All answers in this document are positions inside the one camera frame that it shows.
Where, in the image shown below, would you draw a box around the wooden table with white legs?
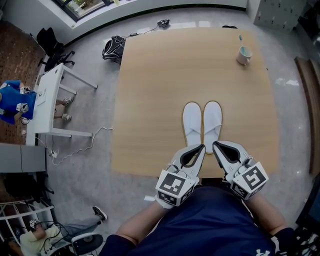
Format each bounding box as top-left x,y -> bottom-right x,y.
110,26 -> 281,179

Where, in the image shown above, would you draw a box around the black backpack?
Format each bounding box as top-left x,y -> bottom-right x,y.
101,35 -> 126,65

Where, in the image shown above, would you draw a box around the grey cabinet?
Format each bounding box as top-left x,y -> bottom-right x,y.
0,143 -> 47,174

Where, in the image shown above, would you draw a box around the person's navy shirt torso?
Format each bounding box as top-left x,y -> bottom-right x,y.
98,184 -> 295,256

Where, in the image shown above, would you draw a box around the white office chair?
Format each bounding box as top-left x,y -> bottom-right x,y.
71,232 -> 105,256

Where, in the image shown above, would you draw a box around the white slipper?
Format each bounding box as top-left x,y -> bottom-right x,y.
181,101 -> 202,148
202,100 -> 223,155

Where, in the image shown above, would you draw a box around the person's right forearm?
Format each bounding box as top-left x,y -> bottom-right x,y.
246,194 -> 287,236

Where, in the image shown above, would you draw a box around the white paper sheet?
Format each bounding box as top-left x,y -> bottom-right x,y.
36,87 -> 48,105

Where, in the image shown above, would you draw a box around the black tablet screen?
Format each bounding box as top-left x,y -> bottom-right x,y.
296,174 -> 320,226

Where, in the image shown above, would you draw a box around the white small desk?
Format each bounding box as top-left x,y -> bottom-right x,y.
25,62 -> 98,146

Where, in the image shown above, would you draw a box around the white mug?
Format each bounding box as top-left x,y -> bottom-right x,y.
236,45 -> 253,66

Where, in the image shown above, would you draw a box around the black framed window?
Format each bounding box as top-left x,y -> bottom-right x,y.
51,0 -> 141,22

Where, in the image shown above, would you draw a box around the person's left forearm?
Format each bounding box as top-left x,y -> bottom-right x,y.
116,202 -> 166,245

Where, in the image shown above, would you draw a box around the white metal rack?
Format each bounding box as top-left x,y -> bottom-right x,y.
0,199 -> 55,241

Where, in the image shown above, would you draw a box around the black office chair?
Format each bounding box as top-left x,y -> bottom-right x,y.
36,27 -> 76,73

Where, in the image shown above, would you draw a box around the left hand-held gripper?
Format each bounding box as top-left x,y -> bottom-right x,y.
155,143 -> 208,207

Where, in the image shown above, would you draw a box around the white wrist strap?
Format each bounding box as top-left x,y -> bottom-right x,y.
144,194 -> 176,210

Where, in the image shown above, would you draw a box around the white cable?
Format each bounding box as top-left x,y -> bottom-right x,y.
51,126 -> 114,166

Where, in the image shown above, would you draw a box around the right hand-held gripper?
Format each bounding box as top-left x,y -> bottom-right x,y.
212,140 -> 270,201

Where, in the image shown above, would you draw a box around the grey lockers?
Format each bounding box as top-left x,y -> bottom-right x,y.
253,0 -> 308,35

